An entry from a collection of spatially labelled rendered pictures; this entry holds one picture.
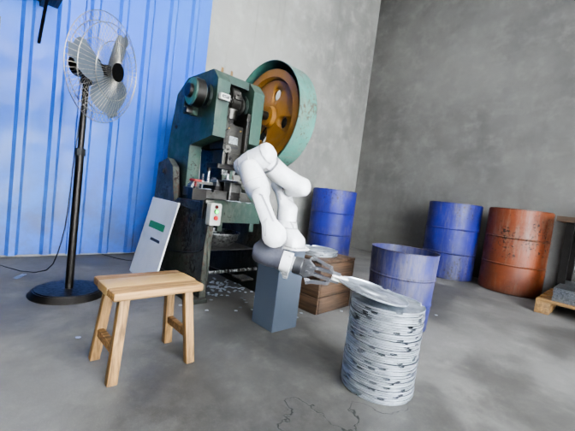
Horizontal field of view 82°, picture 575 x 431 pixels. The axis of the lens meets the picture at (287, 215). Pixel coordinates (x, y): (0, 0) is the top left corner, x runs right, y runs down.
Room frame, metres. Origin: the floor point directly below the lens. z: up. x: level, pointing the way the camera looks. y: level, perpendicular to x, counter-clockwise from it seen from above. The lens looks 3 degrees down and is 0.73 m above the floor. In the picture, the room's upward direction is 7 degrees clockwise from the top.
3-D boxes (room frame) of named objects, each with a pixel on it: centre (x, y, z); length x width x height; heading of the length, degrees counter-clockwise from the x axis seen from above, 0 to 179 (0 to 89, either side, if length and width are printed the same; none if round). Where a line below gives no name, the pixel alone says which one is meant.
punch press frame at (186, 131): (2.50, 0.60, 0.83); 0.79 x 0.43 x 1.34; 44
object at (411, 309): (1.32, -0.45, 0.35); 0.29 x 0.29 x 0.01
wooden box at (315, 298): (2.31, -0.24, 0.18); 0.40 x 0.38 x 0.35; 47
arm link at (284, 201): (1.84, 0.03, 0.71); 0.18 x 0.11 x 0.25; 46
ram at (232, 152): (2.37, 0.47, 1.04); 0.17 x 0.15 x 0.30; 44
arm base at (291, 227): (1.79, -0.03, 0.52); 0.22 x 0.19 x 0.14; 43
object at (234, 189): (2.27, 0.38, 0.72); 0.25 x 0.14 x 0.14; 44
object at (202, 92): (2.24, 0.69, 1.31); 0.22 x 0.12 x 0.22; 44
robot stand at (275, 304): (1.82, 0.00, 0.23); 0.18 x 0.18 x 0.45; 43
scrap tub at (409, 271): (2.11, -0.78, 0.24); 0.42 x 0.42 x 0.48
